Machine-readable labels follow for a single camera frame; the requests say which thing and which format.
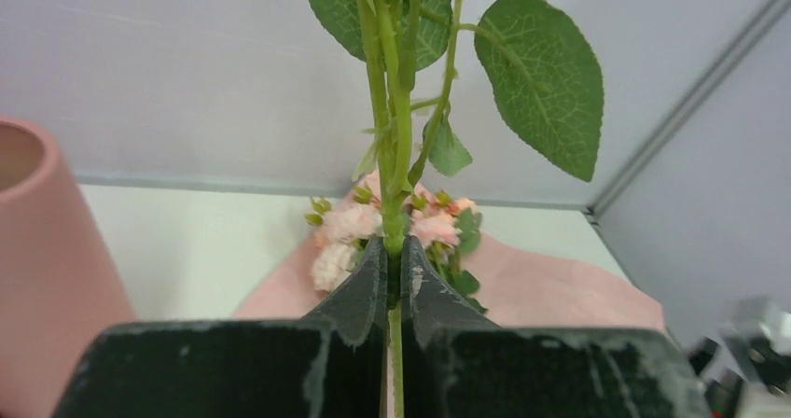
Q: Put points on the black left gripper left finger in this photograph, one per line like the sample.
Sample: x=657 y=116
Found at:
x=328 y=363

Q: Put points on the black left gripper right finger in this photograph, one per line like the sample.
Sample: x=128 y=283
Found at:
x=458 y=363

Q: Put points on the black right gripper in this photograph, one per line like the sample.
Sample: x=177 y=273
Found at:
x=757 y=337

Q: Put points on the pink wrapping paper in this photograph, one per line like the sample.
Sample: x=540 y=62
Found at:
x=519 y=289

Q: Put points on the pink rose stem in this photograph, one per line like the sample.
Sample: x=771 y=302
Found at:
x=548 y=89

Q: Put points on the pink cylindrical vase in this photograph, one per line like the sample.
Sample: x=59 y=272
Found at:
x=59 y=284

